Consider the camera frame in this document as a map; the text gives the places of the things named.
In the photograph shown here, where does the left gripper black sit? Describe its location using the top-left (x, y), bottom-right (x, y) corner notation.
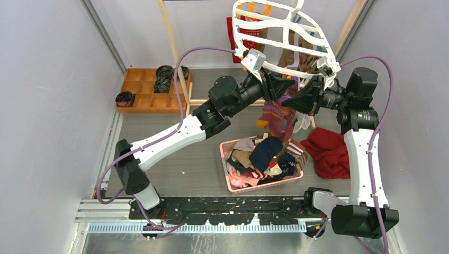
top-left (226, 66), bottom-right (293, 117)

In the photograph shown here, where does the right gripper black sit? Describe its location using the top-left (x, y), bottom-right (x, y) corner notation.
top-left (282, 75), bottom-right (352, 116)

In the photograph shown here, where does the maroon orange heel sock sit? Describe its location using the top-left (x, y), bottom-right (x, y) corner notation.
top-left (256, 96), bottom-right (287, 139)

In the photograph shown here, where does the white plastic clip hanger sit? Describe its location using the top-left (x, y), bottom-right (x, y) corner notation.
top-left (231, 1), bottom-right (336, 80)

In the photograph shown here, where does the maroon purple orange striped sock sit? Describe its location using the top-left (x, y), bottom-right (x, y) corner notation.
top-left (283, 77), bottom-right (299, 142)

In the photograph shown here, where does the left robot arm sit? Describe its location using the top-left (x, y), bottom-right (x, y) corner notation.
top-left (112, 68), bottom-right (298, 219)

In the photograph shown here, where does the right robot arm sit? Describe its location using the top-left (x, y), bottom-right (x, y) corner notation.
top-left (282, 67), bottom-right (399, 239)

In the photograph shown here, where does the white hanging sock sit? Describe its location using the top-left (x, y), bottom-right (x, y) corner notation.
top-left (292, 112), bottom-right (312, 133)

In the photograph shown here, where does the argyle hanging sock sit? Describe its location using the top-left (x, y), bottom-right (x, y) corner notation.
top-left (297, 37), bottom-right (319, 74)

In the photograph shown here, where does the red hanging sock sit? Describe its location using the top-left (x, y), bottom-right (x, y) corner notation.
top-left (226, 15), bottom-right (262, 65)

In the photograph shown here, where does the red cloth on table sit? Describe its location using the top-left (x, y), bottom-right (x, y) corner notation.
top-left (300, 127), bottom-right (351, 179)

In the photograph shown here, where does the grey beige sock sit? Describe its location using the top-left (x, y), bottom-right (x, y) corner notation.
top-left (233, 138), bottom-right (255, 152)

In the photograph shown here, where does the brown striped sock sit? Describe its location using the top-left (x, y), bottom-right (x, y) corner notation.
top-left (295, 152), bottom-right (309, 174)

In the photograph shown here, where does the pink plastic basket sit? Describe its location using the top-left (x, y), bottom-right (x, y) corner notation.
top-left (219, 139), bottom-right (304, 194)

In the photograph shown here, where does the wooden clothes rack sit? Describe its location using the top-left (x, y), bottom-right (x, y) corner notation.
top-left (156, 0), bottom-right (369, 130)

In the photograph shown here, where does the rolled dark green sock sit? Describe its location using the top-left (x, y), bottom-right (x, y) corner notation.
top-left (174, 65), bottom-right (190, 81)

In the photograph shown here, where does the rolled dark sock centre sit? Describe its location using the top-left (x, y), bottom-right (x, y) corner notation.
top-left (154, 77), bottom-right (171, 94)

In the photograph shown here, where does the orange wooden compartment tray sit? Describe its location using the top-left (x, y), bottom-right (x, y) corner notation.
top-left (115, 68), bottom-right (180, 114)

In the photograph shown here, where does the rolled dark sock left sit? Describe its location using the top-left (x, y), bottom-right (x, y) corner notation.
top-left (115, 91), bottom-right (136, 107)

